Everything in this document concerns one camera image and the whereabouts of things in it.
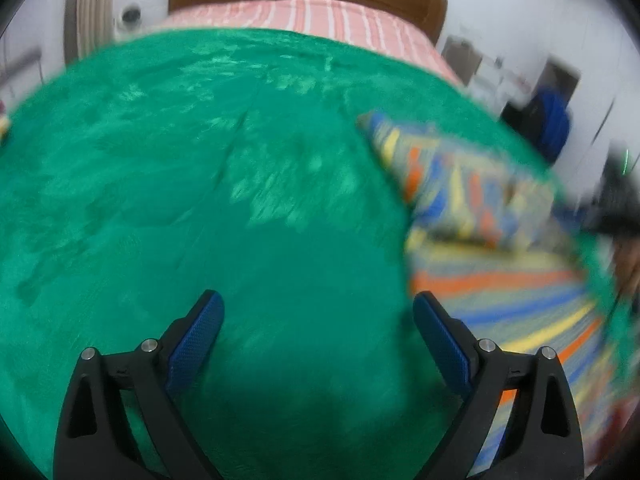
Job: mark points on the green plush blanket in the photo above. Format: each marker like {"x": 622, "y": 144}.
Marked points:
{"x": 200, "y": 185}

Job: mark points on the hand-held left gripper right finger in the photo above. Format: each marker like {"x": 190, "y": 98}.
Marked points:
{"x": 445, "y": 340}

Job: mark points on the pink striped bedsheet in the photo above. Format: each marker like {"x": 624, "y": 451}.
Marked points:
{"x": 320, "y": 20}

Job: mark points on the striped knit shirt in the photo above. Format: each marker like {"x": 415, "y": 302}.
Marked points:
{"x": 500, "y": 270}

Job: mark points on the beige curtain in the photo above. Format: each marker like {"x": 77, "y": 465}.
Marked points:
{"x": 90, "y": 5}

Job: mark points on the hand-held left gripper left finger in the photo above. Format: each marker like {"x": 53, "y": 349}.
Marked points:
{"x": 195, "y": 335}

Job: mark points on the blue jacket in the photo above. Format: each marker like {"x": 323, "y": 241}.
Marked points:
{"x": 552, "y": 120}

